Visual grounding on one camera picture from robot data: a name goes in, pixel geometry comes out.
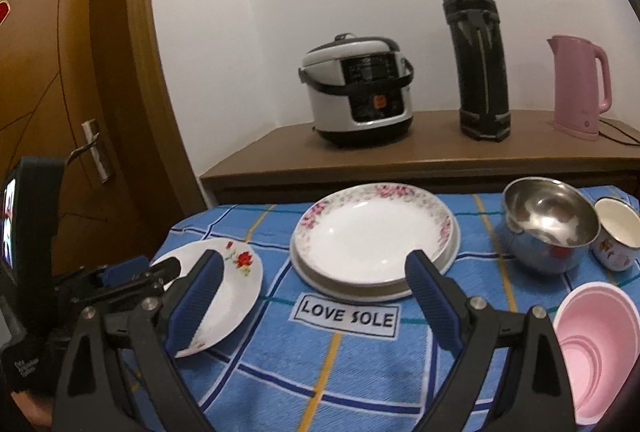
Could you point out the wooden door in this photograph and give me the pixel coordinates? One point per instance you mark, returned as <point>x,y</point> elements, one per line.
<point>50,112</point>

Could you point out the pink electric kettle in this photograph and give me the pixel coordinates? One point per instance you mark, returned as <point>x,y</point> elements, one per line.
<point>575,87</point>

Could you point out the silver rice cooker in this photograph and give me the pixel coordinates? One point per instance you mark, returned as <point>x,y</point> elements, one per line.
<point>360,92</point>

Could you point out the black appliance base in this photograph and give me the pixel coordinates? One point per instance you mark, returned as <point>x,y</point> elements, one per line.
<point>480,62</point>

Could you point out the small red flower plate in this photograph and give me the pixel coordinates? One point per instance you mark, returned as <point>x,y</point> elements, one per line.
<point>235,282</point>

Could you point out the white enamel bowl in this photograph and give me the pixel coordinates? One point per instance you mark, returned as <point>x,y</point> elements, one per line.
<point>620,227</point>

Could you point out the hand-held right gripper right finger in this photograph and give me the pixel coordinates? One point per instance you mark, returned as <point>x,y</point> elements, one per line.
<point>430,299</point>

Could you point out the red and white bowl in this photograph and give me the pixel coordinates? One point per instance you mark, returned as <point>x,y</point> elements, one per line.
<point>545,212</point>

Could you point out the wooden cabinet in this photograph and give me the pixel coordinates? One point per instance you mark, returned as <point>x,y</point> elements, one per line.
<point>400,157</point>

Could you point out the wooden door frame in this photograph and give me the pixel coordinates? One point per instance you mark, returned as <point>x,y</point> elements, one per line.
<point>150,87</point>

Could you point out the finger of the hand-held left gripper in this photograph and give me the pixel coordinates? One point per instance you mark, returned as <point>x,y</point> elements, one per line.
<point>167,268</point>
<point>127,269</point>

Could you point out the blue plaid cloth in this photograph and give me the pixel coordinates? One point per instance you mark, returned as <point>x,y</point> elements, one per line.
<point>325,362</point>

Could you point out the large rose rim plate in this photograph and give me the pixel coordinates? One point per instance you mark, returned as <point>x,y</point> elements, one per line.
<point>370,237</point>

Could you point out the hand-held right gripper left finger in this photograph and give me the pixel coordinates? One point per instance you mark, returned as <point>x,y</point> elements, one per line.
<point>200,302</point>

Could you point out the white plates with red pattern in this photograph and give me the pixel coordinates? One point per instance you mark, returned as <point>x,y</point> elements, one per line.
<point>350,293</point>

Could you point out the pink plastic bowl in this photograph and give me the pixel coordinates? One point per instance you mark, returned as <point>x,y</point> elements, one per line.
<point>595,337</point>

